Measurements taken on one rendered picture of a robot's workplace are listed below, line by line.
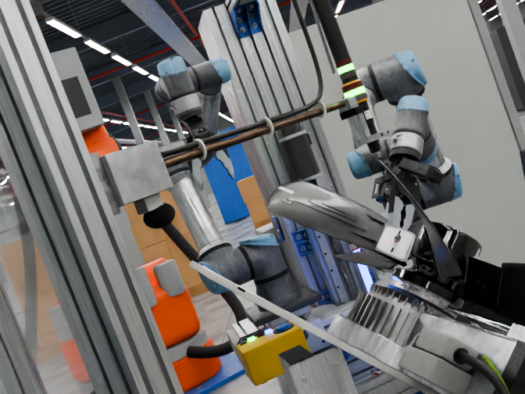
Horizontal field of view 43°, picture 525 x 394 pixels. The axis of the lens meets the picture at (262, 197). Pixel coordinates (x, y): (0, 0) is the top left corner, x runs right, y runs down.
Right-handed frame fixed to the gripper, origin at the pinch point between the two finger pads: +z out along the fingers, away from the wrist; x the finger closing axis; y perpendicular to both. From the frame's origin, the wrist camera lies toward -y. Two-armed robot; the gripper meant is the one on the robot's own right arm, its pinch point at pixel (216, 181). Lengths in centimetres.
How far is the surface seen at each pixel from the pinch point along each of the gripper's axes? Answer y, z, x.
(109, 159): -91, -9, 27
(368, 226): -56, 18, -16
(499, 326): -80, 38, -22
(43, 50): -94, -24, 30
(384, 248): -59, 23, -16
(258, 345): -19.2, 40.8, 8.2
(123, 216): 1036, 16, 8
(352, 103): -54, -6, -22
